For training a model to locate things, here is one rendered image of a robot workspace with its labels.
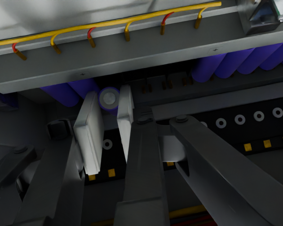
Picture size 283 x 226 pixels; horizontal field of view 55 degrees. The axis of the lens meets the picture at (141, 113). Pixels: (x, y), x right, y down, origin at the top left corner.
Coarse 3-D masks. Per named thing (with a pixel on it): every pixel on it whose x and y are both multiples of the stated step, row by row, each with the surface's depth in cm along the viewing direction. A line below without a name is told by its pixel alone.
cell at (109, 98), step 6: (102, 90) 20; (108, 90) 20; (114, 90) 20; (102, 96) 20; (108, 96) 20; (114, 96) 20; (102, 102) 20; (108, 102) 20; (114, 102) 20; (102, 108) 20; (108, 108) 20; (114, 108) 20; (114, 114) 24
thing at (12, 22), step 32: (0, 0) 12; (32, 0) 13; (64, 0) 13; (96, 0) 14; (128, 0) 14; (160, 0) 15; (192, 0) 15; (0, 32) 15; (32, 32) 15; (0, 96) 18; (32, 96) 26; (224, 96) 29; (256, 96) 29; (0, 128) 20; (32, 128) 26
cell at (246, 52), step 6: (252, 48) 19; (228, 54) 21; (234, 54) 20; (240, 54) 20; (246, 54) 20; (222, 60) 22; (228, 60) 21; (234, 60) 21; (240, 60) 21; (222, 66) 23; (228, 66) 22; (234, 66) 22; (216, 72) 25; (222, 72) 24; (228, 72) 23
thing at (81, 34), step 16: (224, 0) 16; (160, 16) 16; (176, 16) 16; (192, 16) 16; (208, 16) 16; (80, 32) 16; (96, 32) 16; (112, 32) 16; (0, 48) 15; (16, 48) 16; (32, 48) 16
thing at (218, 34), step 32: (64, 32) 14; (128, 32) 15; (160, 32) 16; (192, 32) 16; (224, 32) 16; (0, 64) 16; (32, 64) 16; (64, 64) 16; (96, 64) 16; (128, 64) 16; (160, 64) 17
